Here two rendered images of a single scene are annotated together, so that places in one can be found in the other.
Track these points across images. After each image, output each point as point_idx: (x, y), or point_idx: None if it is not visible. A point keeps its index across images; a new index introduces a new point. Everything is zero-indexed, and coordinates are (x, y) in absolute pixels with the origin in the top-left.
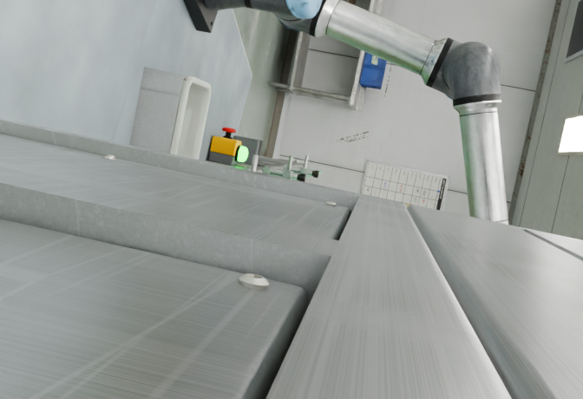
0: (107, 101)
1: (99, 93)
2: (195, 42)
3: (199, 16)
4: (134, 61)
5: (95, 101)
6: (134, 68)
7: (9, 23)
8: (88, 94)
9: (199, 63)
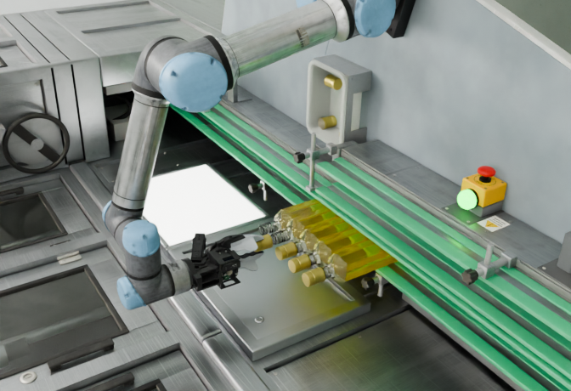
0: (306, 65)
1: (300, 59)
2: (405, 48)
3: None
4: (323, 48)
5: (298, 62)
6: (325, 52)
7: (253, 19)
8: (293, 58)
9: (422, 70)
